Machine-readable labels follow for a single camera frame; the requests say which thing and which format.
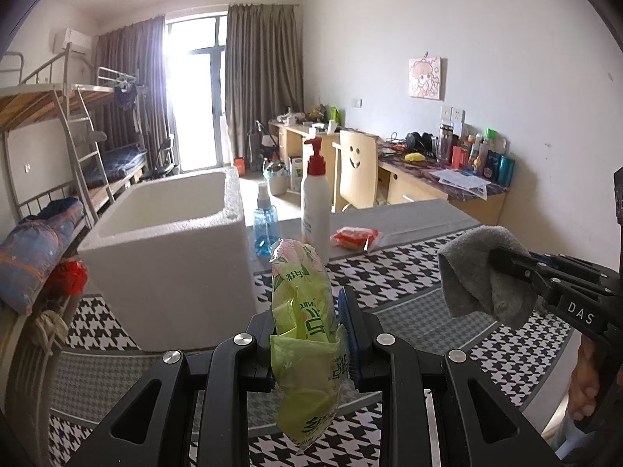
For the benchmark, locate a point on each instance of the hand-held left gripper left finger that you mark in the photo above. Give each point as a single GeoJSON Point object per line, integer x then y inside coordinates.
{"type": "Point", "coordinates": [258, 350]}

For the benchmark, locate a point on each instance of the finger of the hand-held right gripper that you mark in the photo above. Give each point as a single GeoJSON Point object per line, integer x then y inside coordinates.
{"type": "Point", "coordinates": [511, 259]}
{"type": "Point", "coordinates": [564, 262]}

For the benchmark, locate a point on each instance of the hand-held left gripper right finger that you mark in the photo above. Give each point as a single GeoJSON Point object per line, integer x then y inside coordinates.
{"type": "Point", "coordinates": [349, 323]}

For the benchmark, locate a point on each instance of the grey cloth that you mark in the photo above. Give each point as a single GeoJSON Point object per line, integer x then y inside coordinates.
{"type": "Point", "coordinates": [477, 277]}

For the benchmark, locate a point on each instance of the green tissue packet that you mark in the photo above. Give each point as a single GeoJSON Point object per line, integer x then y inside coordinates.
{"type": "Point", "coordinates": [301, 301]}

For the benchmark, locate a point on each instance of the white foam box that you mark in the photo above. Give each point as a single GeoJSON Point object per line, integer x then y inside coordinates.
{"type": "Point", "coordinates": [170, 277]}

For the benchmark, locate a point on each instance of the person's right hand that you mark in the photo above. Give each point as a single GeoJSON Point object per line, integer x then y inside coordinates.
{"type": "Point", "coordinates": [584, 379]}

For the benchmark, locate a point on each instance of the houndstooth tablecloth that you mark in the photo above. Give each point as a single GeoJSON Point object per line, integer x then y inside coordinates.
{"type": "Point", "coordinates": [413, 316]}

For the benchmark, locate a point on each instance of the red snack packet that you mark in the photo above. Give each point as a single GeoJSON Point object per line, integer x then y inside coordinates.
{"type": "Point", "coordinates": [353, 238]}

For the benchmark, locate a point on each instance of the white printed papers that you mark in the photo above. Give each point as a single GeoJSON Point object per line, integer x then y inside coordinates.
{"type": "Point", "coordinates": [462, 182]}

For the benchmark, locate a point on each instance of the row of toiletry bottles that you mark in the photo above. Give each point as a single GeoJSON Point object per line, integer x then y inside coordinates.
{"type": "Point", "coordinates": [486, 160]}

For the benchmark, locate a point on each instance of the blue spray bottle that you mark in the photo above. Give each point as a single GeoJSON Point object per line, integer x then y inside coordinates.
{"type": "Point", "coordinates": [266, 233]}

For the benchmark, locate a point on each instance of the white pump lotion bottle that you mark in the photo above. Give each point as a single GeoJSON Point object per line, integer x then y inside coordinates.
{"type": "Point", "coordinates": [315, 204]}

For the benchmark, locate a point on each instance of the small yellow toy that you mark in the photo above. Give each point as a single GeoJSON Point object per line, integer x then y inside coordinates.
{"type": "Point", "coordinates": [414, 157]}

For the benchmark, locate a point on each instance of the black headphones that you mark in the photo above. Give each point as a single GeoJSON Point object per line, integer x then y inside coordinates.
{"type": "Point", "coordinates": [419, 142]}

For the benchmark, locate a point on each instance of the wooden smiley chair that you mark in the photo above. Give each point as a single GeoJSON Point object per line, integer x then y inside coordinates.
{"type": "Point", "coordinates": [355, 170]}

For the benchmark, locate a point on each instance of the white floor bucket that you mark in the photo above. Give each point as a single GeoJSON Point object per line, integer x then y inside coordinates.
{"type": "Point", "coordinates": [276, 180]}

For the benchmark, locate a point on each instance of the orange floor container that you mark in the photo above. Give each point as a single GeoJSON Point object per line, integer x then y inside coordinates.
{"type": "Point", "coordinates": [239, 164]}

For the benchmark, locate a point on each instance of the black handcart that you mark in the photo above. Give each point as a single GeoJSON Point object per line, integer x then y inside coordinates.
{"type": "Point", "coordinates": [258, 143]}

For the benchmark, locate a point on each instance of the red plastic bag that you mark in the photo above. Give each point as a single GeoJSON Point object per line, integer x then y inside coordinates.
{"type": "Point", "coordinates": [68, 277]}

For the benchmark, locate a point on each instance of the beige rag bundle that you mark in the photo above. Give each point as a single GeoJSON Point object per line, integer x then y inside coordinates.
{"type": "Point", "coordinates": [48, 328]}

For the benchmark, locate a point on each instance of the green carton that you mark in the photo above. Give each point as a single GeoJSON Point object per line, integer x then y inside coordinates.
{"type": "Point", "coordinates": [333, 114]}

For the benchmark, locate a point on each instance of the black folding chair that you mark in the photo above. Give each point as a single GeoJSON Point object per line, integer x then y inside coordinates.
{"type": "Point", "coordinates": [166, 158]}

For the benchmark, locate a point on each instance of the blue checked bedding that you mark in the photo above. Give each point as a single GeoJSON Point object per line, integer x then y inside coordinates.
{"type": "Point", "coordinates": [119, 165]}

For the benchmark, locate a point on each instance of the blue patterned quilt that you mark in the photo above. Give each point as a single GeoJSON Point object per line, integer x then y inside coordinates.
{"type": "Point", "coordinates": [39, 253]}

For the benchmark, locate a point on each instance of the brown curtain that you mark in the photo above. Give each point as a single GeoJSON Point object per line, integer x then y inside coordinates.
{"type": "Point", "coordinates": [129, 82]}
{"type": "Point", "coordinates": [265, 82]}

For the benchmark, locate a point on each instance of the balcony glass door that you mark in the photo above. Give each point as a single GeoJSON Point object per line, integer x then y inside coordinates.
{"type": "Point", "coordinates": [199, 97]}

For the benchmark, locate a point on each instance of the dark hanging garment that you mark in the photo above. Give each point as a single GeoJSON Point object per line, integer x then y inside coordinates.
{"type": "Point", "coordinates": [125, 99]}

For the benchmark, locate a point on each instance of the metal bunk bed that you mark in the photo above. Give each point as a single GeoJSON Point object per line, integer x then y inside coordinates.
{"type": "Point", "coordinates": [29, 107]}
{"type": "Point", "coordinates": [95, 93]}

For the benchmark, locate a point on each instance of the white air conditioner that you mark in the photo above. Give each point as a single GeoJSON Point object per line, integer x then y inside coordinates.
{"type": "Point", "coordinates": [72, 41]}

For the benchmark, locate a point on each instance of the cartoon wall picture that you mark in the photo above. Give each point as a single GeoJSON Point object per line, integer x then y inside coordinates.
{"type": "Point", "coordinates": [425, 78]}

